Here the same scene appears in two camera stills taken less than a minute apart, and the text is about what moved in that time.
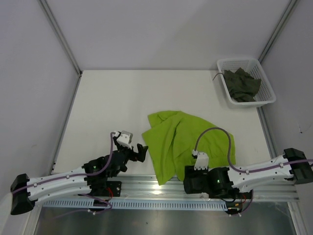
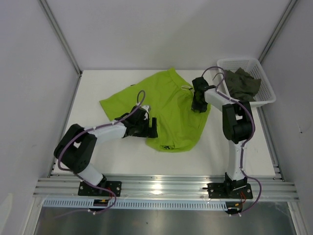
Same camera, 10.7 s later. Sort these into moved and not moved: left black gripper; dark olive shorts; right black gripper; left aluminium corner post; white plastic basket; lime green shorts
Moved: left black gripper; lime green shorts; right black gripper
Not moved: white plastic basket; dark olive shorts; left aluminium corner post
